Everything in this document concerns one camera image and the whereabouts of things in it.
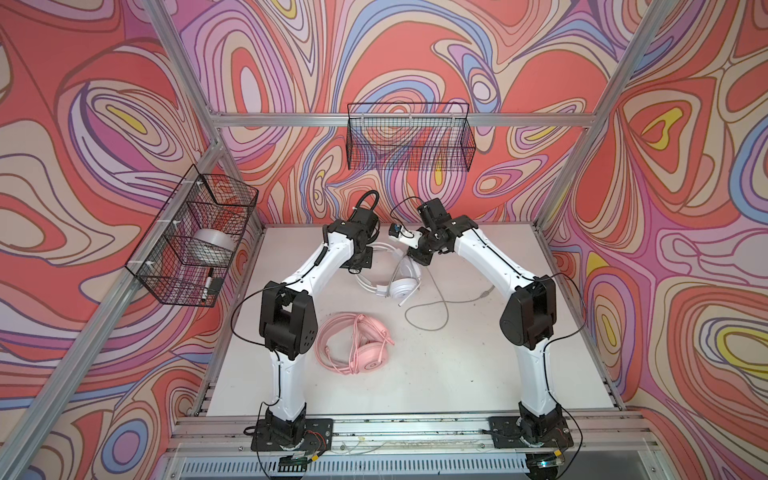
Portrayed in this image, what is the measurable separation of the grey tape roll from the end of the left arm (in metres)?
0.27

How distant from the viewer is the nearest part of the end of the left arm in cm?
66

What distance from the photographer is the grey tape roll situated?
716mm
